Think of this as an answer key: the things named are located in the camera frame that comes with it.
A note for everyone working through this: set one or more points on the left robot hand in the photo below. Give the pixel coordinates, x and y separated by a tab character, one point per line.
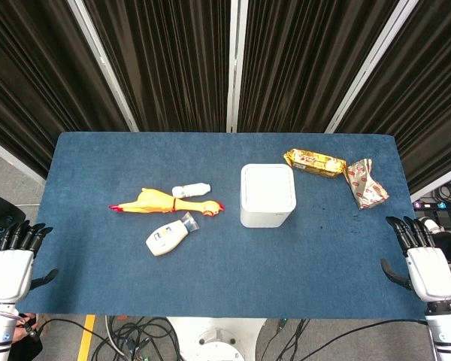
8	271

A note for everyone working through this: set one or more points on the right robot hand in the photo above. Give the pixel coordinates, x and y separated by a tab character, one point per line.
430	271

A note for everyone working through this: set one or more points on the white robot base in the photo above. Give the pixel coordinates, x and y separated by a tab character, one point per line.
216	340

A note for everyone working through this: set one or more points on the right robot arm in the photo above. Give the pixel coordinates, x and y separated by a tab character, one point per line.
445	330

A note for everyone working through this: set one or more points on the white square container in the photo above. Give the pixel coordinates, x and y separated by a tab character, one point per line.
267	195

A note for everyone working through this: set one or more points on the black bag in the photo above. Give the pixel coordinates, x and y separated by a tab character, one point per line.
0	223

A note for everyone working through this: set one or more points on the power strip with plugs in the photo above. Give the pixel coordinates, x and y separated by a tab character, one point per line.
441	206

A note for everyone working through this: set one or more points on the crumpled silver red snack wrapper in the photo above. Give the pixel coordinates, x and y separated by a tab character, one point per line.
365	184

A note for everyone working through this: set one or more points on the golden biscuit packet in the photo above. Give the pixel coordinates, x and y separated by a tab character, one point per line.
315	162

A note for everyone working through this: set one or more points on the cream lotion bottle clear cap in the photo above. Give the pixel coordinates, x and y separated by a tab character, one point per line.
167	237

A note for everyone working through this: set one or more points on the yellow rubber chicken toy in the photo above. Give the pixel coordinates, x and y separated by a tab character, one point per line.
165	204

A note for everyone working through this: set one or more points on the small white bottle green label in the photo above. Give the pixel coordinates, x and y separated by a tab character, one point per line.
191	190

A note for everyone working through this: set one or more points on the blue table cloth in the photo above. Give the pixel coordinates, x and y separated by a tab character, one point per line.
218	263

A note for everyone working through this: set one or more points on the black pleated curtain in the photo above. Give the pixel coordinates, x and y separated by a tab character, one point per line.
173	64

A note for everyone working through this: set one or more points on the white curtain frame post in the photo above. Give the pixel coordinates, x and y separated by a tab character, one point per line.
233	64
366	67
103	64

